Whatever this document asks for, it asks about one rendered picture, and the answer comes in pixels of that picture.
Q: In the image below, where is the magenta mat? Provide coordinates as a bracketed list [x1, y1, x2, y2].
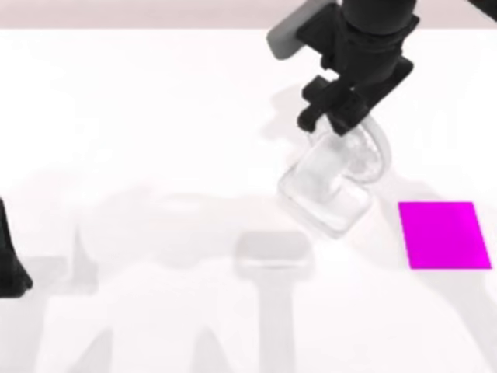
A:
[398, 200, 493, 270]

